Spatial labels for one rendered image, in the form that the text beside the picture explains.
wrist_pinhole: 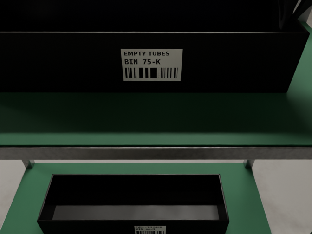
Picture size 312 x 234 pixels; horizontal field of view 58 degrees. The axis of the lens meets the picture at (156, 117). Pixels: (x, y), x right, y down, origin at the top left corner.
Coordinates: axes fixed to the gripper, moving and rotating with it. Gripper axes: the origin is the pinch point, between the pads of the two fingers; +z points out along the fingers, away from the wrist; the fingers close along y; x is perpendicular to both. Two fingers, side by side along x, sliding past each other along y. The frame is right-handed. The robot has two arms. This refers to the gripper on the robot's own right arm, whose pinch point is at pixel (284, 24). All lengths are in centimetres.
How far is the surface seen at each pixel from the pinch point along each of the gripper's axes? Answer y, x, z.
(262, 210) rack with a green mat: -14, -2, 69
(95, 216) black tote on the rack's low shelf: 44, 1, 67
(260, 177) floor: -32, -40, 105
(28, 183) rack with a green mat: 71, -13, 68
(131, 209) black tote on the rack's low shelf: 32, -2, 67
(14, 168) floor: 101, -46, 104
